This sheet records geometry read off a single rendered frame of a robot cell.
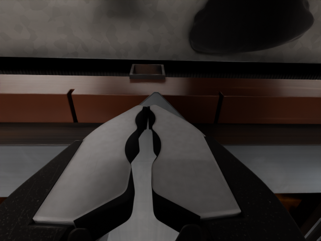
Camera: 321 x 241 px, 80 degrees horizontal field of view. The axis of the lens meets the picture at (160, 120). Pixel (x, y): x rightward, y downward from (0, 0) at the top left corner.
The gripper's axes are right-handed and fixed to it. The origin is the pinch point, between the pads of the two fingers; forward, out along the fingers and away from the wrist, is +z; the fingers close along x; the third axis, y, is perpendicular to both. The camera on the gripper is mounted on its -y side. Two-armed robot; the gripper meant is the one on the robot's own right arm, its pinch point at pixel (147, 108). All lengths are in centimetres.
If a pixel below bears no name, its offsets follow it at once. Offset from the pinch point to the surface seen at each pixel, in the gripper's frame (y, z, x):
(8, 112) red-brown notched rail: 5.1, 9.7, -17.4
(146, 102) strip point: 2.5, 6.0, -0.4
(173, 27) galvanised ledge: -1.9, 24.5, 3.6
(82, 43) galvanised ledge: 0.1, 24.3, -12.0
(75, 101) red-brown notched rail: 4.0, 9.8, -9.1
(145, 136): 6.6, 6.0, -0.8
